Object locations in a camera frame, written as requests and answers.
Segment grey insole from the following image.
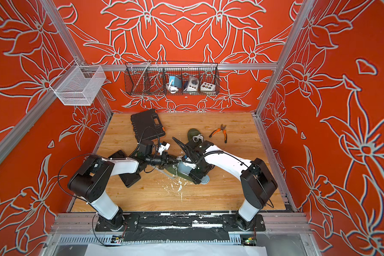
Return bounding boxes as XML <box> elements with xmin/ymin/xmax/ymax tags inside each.
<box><xmin>178</xmin><ymin>162</ymin><xmax>210</xmax><ymax>184</ymax></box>

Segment blue white box in basket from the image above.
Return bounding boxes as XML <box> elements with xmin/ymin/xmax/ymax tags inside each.
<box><xmin>169</xmin><ymin>76</ymin><xmax>182</xmax><ymax>89</ymax></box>

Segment white dotted cube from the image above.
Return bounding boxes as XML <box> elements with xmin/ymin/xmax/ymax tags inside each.
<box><xmin>200</xmin><ymin>82</ymin><xmax>215</xmax><ymax>93</ymax></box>

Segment orange black pliers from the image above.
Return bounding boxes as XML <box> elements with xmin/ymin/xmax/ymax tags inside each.
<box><xmin>209</xmin><ymin>124</ymin><xmax>228</xmax><ymax>144</ymax></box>

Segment black wire wall basket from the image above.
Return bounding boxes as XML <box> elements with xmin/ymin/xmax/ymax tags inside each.
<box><xmin>124</xmin><ymin>61</ymin><xmax>220</xmax><ymax>96</ymax></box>

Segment green canvas shoe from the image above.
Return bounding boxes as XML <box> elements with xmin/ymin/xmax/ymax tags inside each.
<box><xmin>187</xmin><ymin>128</ymin><xmax>204</xmax><ymax>143</ymax></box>
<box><xmin>165</xmin><ymin>162</ymin><xmax>208</xmax><ymax>184</ymax></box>

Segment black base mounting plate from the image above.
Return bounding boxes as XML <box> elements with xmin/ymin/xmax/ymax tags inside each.
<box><xmin>94</xmin><ymin>212</ymin><xmax>266</xmax><ymax>244</ymax></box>

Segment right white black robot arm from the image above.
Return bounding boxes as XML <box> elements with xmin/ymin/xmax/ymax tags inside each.
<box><xmin>173</xmin><ymin>138</ymin><xmax>278</xmax><ymax>231</ymax></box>

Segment black flat pad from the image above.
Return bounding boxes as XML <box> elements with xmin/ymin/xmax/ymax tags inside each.
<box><xmin>109</xmin><ymin>150</ymin><xmax>141</xmax><ymax>188</ymax></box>

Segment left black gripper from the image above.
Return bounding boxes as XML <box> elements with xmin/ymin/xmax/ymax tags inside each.
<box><xmin>145</xmin><ymin>153</ymin><xmax>179</xmax><ymax>170</ymax></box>

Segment clear plastic wall bin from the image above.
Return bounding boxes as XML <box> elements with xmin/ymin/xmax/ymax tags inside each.
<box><xmin>51</xmin><ymin>66</ymin><xmax>106</xmax><ymax>106</ymax></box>

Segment black plastic tool case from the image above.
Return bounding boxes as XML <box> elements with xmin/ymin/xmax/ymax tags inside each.
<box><xmin>130</xmin><ymin>109</ymin><xmax>166</xmax><ymax>143</ymax></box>

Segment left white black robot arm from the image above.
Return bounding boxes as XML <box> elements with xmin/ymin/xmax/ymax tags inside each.
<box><xmin>63</xmin><ymin>139</ymin><xmax>179</xmax><ymax>231</ymax></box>

